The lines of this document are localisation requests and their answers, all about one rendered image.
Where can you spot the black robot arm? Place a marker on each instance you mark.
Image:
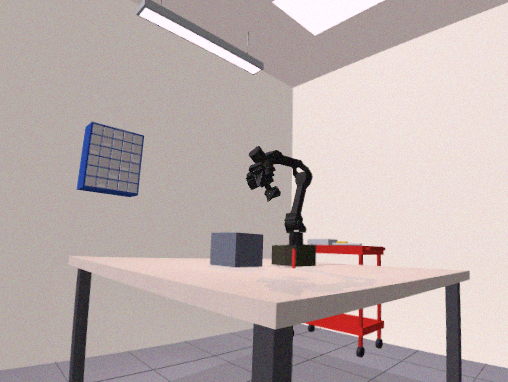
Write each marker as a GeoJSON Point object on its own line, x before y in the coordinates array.
{"type": "Point", "coordinates": [293, 220]}

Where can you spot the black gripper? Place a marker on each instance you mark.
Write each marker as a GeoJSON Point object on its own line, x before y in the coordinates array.
{"type": "Point", "coordinates": [263, 176]}

